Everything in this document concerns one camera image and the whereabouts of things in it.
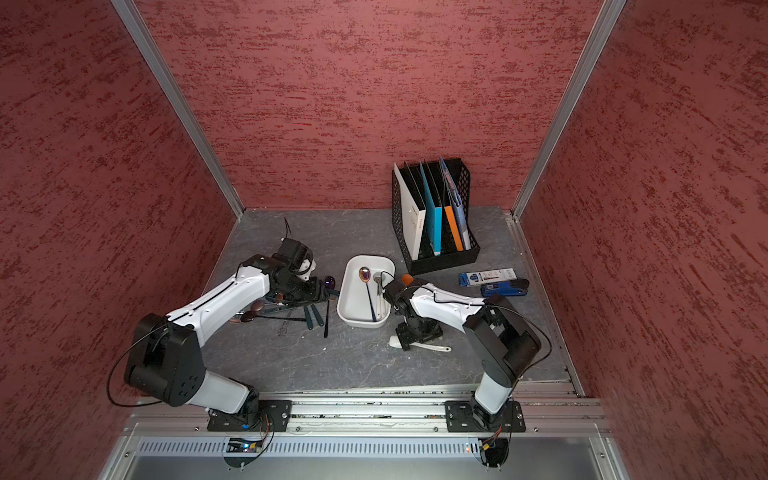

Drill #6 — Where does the aluminium corner post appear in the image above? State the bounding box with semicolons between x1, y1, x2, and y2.
511;0;627;223
111;0;246;220

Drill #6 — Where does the right aluminium corner post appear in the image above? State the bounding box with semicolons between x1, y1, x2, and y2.
511;0;627;223

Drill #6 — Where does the orange folder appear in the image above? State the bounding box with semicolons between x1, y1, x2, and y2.
444;206;464;251

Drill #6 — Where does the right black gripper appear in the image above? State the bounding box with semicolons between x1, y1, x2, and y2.
395;314;442;352

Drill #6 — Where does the aluminium front rail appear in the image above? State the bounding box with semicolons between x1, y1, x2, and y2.
122;392;612;438

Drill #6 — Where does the dark blue handled spoon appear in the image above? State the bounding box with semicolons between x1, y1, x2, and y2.
358;266;377;323

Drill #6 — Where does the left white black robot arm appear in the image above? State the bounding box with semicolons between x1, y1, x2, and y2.
124;255;327;415

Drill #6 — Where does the copper rose gold spoon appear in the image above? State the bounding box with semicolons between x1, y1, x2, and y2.
229;310;277;323

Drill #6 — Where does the left aluminium corner post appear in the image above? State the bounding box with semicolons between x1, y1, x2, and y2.
111;0;246;220

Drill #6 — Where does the black mesh file holder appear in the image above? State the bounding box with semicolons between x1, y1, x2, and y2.
391;158;480;275

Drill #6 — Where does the teal folder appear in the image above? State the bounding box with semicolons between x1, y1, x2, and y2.
419;161;443;256

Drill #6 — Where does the steel spoon white handle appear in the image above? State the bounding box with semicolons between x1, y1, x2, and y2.
373;272;386;321

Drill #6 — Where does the white folder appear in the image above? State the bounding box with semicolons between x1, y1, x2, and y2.
393;164;426;261

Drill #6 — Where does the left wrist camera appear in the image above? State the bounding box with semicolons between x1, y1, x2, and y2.
273;237;315;276

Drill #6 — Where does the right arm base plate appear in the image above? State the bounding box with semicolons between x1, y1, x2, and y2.
444;400;526;433

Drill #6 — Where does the ornate silver spoon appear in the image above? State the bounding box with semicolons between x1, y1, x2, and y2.
278;310;292;337

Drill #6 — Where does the white rectangular storage box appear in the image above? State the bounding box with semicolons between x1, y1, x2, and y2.
337;255;395;329

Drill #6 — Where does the blue white flat box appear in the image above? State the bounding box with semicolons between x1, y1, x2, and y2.
459;268;517;287

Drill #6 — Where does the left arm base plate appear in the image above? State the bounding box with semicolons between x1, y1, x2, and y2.
207;400;293;433

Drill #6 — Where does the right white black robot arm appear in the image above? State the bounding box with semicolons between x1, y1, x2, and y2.
383;279;542;423

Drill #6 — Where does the blue folder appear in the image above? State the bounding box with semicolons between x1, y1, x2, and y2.
439;157;471;250

